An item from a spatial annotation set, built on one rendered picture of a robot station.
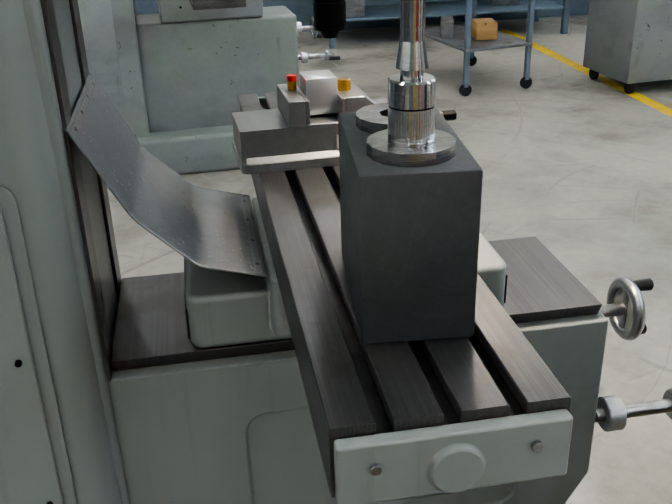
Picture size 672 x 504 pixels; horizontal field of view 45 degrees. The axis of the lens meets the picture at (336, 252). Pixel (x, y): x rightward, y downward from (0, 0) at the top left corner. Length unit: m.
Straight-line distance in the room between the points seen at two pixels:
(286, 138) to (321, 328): 0.53
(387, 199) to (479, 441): 0.24
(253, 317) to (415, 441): 0.52
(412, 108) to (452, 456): 0.33
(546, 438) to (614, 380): 1.81
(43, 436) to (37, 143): 0.42
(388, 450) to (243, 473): 0.65
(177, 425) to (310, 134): 0.51
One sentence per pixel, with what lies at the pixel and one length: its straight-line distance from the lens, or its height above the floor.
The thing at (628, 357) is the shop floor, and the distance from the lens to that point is 2.71.
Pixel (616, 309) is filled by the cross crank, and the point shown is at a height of 0.67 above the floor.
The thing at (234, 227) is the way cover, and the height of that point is 0.89.
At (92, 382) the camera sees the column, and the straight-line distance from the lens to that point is 1.22.
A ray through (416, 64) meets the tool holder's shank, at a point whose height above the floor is 1.24.
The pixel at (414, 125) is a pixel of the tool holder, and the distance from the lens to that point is 0.80.
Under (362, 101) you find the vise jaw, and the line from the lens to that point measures 1.35.
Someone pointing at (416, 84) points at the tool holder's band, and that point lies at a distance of 0.79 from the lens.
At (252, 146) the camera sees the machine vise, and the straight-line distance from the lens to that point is 1.34.
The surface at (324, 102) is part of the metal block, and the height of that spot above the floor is 1.06.
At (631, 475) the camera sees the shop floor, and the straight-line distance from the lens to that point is 2.26.
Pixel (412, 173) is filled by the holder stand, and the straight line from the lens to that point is 0.78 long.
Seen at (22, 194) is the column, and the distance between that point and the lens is 1.09.
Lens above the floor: 1.41
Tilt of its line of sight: 26 degrees down
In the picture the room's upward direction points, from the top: 2 degrees counter-clockwise
